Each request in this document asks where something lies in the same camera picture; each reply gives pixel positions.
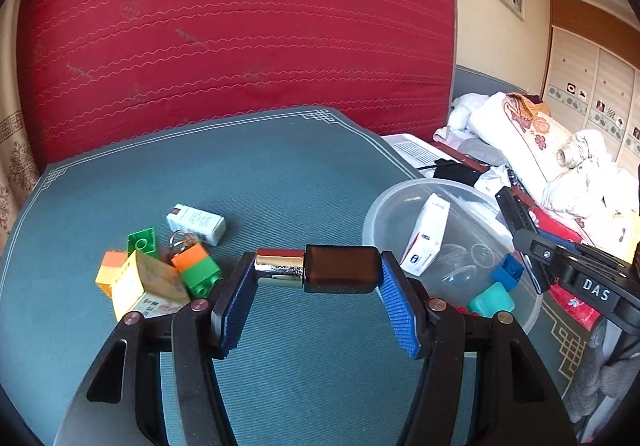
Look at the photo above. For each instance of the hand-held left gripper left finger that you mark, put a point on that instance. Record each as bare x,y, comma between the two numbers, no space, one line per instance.
235,311

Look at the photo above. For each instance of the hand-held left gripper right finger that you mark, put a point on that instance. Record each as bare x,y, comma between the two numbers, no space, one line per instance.
397,306

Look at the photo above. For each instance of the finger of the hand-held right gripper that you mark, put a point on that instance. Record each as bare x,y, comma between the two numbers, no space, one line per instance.
585,251
537,266

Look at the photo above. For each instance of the blue toy block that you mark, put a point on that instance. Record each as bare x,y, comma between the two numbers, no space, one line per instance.
507,273

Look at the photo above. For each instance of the orange and green toy block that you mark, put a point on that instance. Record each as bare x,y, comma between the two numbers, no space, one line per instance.
200,271

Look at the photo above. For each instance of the teal plastic case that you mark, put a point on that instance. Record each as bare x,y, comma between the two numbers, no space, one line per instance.
492,298

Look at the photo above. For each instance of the red toy block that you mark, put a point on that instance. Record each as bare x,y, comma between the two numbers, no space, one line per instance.
465,311

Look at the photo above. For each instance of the brown bottle with silver cap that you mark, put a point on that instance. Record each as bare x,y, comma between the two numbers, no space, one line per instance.
340,268

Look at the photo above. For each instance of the blue and white carton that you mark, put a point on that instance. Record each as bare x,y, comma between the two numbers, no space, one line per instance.
430,231

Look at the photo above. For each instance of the small white printed box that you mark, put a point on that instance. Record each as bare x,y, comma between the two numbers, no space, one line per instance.
200,223

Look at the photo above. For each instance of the clear plastic bowl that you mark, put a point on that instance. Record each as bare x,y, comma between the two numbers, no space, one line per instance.
400,206

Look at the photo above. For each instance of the teal desktop mat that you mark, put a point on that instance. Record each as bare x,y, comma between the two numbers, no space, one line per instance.
300,166

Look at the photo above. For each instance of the white bedding pile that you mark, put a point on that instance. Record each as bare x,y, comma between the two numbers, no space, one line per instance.
590,181

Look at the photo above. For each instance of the grey fuzzy cloth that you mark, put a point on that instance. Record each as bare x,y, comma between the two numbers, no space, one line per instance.
600,376

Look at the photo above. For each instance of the yellow and white ointment box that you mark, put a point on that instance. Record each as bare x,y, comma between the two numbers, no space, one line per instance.
145,286

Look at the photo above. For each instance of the white crumpled paper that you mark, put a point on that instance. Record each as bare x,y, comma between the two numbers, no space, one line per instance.
492,181

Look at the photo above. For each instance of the black pouch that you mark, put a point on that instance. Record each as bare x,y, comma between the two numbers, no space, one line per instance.
455,172

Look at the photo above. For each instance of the floral pillow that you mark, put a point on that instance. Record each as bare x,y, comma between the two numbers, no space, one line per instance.
540,131

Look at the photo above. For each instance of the yellow and orange toy block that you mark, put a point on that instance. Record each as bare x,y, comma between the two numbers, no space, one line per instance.
107,273

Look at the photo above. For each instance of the wooden wardrobe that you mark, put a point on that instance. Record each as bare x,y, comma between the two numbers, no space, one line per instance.
580,66

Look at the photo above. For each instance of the beige patterned curtain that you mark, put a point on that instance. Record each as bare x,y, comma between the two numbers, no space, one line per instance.
15,151

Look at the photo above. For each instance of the red quilted mattress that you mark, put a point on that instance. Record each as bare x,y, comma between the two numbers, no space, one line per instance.
225,26

